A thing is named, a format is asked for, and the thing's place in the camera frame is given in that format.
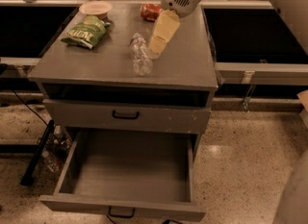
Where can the grey top drawer front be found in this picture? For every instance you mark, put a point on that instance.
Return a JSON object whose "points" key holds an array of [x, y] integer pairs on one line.
{"points": [[152, 119]]}

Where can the black drawer handle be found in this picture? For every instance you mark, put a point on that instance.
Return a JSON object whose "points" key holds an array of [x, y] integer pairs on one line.
{"points": [[118, 212], [125, 116]]}

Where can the black top drawer handle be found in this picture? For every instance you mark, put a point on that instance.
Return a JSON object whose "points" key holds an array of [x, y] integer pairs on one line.
{"points": [[125, 116]]}

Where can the clear plastic water bottle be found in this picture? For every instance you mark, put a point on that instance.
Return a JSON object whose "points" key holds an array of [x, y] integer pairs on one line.
{"points": [[142, 64]]}

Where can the green chip bag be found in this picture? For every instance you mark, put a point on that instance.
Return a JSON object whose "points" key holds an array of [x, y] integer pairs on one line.
{"points": [[87, 33]]}

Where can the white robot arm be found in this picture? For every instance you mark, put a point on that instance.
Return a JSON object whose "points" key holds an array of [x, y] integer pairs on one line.
{"points": [[293, 204]]}

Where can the grey drawer cabinet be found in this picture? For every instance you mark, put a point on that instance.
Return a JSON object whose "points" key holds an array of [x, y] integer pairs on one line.
{"points": [[183, 76]]}

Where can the bottles on floor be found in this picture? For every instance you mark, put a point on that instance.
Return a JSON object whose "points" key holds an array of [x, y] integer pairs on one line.
{"points": [[56, 149]]}

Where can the open grey middle drawer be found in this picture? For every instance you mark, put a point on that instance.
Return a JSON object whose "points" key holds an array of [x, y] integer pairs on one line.
{"points": [[149, 171]]}

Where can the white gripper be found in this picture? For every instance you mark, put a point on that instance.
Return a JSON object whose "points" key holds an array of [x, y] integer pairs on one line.
{"points": [[168, 23]]}

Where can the black middle drawer handle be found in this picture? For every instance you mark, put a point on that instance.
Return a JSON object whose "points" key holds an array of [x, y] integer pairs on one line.
{"points": [[118, 212]]}

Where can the black floor stand leg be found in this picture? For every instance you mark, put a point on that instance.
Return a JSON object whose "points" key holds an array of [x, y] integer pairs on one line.
{"points": [[27, 178]]}

